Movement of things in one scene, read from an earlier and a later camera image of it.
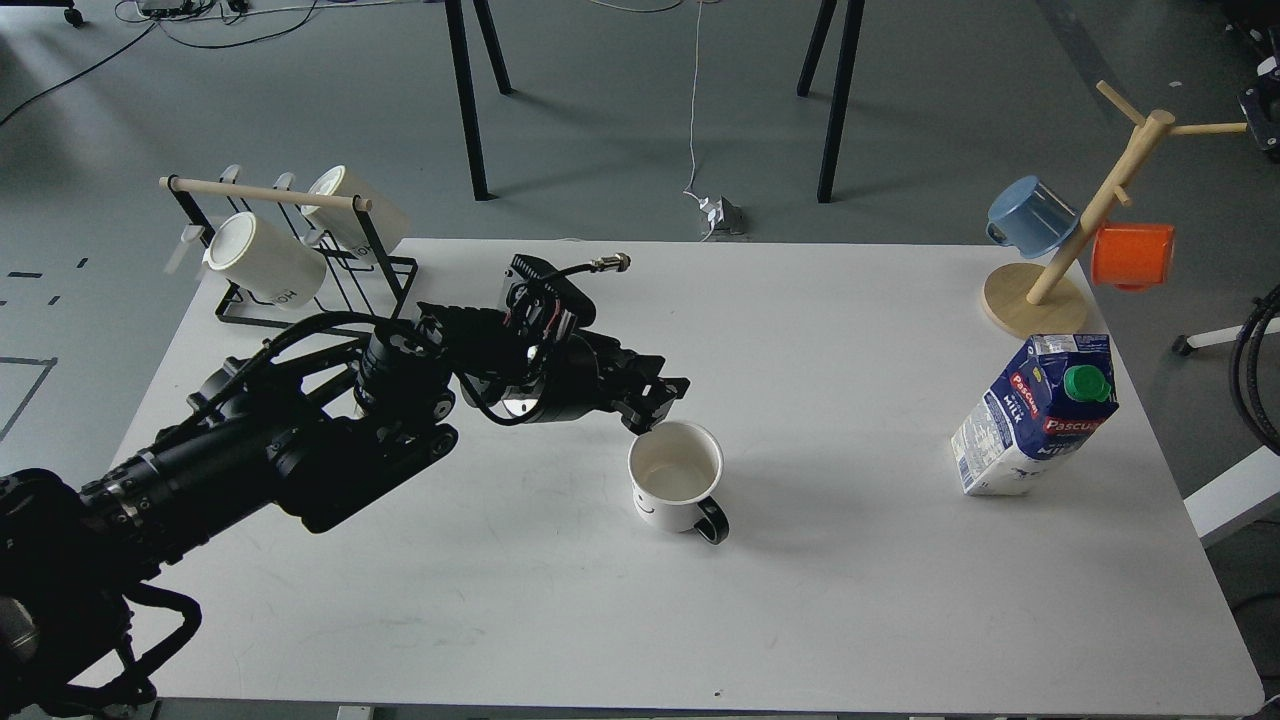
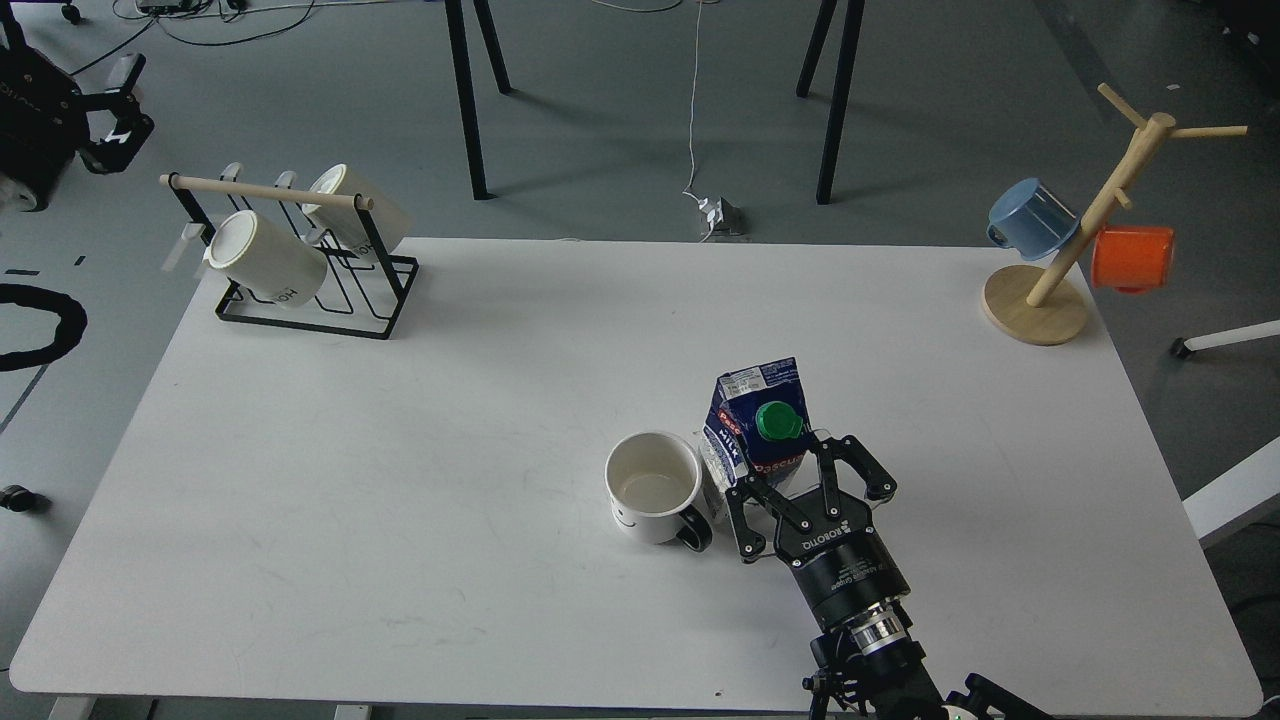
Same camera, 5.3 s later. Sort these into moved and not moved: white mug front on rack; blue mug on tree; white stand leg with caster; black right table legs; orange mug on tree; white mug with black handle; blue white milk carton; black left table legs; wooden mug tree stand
Moved: white mug with black handle; blue white milk carton
Not moved: white mug front on rack; wooden mug tree stand; orange mug on tree; white stand leg with caster; black right table legs; black left table legs; blue mug on tree
